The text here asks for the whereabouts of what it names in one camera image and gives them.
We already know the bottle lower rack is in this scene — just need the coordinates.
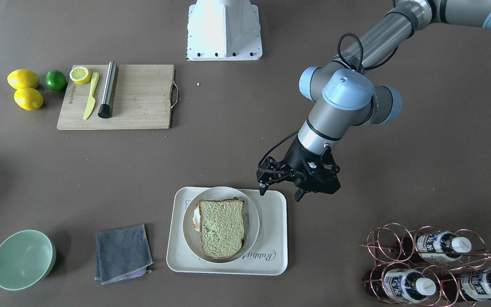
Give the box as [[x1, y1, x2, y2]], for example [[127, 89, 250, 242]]
[[363, 268, 437, 304], [440, 269, 491, 302]]

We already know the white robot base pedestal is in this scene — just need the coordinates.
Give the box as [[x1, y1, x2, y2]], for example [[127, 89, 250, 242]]
[[186, 0, 263, 61]]

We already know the steel muddler black tip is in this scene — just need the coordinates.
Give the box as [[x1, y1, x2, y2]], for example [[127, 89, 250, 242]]
[[97, 61, 118, 119]]

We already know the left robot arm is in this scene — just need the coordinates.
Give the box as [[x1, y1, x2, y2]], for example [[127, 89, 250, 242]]
[[257, 0, 491, 201]]

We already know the cream rabbit tray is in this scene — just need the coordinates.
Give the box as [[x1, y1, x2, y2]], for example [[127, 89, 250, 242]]
[[166, 187, 288, 276]]

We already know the bread slice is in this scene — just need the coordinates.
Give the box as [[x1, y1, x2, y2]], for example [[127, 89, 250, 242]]
[[197, 197, 244, 259], [205, 198, 244, 257]]

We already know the yellow plastic knife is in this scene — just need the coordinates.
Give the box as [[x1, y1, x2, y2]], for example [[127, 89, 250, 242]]
[[83, 72, 100, 120]]

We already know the whole lemon upper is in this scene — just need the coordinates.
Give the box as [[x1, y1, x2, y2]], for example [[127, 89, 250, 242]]
[[6, 69, 40, 90]]

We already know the bottle upper in rack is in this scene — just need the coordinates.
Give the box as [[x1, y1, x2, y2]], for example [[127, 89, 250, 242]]
[[390, 231, 472, 265]]

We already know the green lime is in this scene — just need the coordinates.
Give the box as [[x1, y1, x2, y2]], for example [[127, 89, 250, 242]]
[[45, 70, 67, 93]]

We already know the whole lemon lower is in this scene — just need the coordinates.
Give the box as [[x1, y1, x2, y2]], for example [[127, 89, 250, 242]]
[[14, 87, 43, 110]]

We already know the half lemon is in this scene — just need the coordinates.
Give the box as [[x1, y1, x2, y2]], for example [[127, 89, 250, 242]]
[[69, 66, 92, 85]]

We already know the fried egg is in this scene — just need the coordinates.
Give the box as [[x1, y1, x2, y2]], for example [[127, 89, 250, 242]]
[[192, 204, 201, 232]]

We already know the white plate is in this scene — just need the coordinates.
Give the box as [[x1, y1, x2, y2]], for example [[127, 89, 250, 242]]
[[182, 187, 260, 264]]

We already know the copper wire bottle rack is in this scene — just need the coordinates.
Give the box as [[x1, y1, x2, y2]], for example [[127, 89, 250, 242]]
[[362, 222, 491, 307]]

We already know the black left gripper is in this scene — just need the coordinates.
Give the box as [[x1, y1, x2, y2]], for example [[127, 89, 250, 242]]
[[257, 136, 341, 202]]

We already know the grey folded cloth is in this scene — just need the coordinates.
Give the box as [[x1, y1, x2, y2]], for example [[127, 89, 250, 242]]
[[94, 224, 154, 284]]

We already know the whole lemon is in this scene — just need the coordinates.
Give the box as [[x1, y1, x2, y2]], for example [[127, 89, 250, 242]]
[[14, 87, 43, 110], [6, 69, 40, 90]]

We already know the green bowl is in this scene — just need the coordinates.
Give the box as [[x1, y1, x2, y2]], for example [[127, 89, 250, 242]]
[[0, 229, 56, 291]]

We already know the wooden cutting board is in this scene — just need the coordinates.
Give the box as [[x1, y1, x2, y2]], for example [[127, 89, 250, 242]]
[[57, 64, 175, 130]]

